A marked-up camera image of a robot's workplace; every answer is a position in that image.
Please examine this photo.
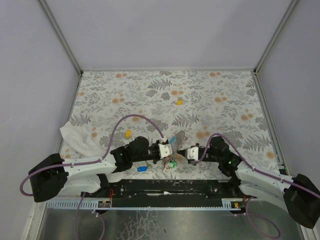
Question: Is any grey keyring holder strap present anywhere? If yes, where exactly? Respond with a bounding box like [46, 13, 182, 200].
[161, 129, 188, 172]

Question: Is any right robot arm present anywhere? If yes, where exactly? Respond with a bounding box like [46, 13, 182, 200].
[178, 133, 320, 229]

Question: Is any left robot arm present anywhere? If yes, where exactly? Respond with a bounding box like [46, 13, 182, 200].
[28, 136, 172, 203]

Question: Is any blue tag key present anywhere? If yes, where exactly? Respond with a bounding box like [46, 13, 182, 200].
[137, 162, 152, 172]

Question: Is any yellow tag key near left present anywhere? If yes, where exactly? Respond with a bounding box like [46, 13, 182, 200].
[125, 130, 132, 138]

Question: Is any yellow tag key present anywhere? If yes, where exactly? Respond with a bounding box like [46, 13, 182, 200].
[174, 97, 183, 106]
[125, 130, 132, 138]

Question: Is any floral table mat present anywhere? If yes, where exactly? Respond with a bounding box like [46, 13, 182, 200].
[69, 70, 280, 172]

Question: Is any yellow tag key far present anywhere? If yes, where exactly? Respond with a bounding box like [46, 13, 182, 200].
[174, 97, 183, 106]

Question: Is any white cloth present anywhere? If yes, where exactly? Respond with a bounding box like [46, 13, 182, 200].
[60, 121, 107, 159]

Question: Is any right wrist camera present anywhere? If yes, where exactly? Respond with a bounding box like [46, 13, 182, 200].
[186, 146, 199, 161]

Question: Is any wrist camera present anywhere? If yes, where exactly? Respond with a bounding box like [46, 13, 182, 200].
[158, 143, 173, 159]
[186, 146, 199, 161]

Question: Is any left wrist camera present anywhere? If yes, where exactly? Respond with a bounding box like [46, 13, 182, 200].
[158, 143, 173, 159]

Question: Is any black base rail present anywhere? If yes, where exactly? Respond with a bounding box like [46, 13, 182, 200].
[81, 179, 245, 208]

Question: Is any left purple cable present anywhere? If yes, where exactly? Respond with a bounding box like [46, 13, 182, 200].
[19, 114, 168, 197]

